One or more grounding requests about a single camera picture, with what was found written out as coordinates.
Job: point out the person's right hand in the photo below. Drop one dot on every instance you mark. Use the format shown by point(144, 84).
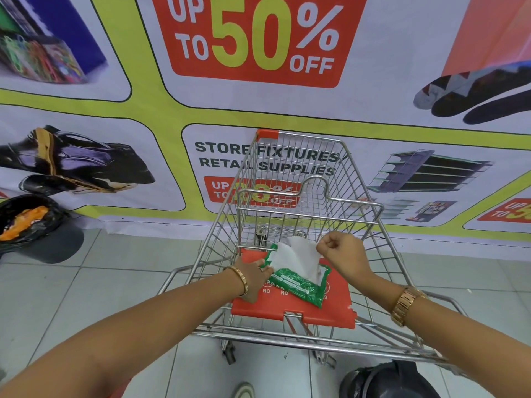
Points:
point(346, 252)

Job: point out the person's left hand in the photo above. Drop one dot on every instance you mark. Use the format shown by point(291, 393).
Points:
point(253, 277)

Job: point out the person's right fingers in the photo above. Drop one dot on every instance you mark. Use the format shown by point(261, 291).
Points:
point(328, 243)

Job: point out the person's left fingers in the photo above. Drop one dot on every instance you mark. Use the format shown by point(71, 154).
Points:
point(265, 269)

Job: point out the white wet wipe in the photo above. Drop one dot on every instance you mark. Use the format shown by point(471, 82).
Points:
point(299, 254)

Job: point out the green wet wipes packet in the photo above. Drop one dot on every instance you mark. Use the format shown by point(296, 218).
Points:
point(305, 281)

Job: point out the person's right forearm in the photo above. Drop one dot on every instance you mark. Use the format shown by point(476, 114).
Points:
point(460, 344)

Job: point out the person's left forearm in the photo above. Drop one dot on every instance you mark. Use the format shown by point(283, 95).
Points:
point(120, 339)

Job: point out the red plastic cart seat flap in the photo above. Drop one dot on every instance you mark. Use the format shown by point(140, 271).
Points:
point(290, 304)

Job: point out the gold wristwatch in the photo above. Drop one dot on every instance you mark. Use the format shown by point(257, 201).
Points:
point(404, 305)

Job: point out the person's shoe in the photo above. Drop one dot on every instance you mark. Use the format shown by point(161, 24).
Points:
point(244, 390)

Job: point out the black bag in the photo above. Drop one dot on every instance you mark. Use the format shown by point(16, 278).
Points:
point(390, 381)

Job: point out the printed sale banner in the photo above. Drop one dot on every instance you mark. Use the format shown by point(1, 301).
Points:
point(265, 99)

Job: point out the bin with black bag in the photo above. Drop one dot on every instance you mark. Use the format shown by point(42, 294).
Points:
point(37, 232)

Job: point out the orange wrapper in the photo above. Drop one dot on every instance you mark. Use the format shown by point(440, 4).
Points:
point(25, 222)

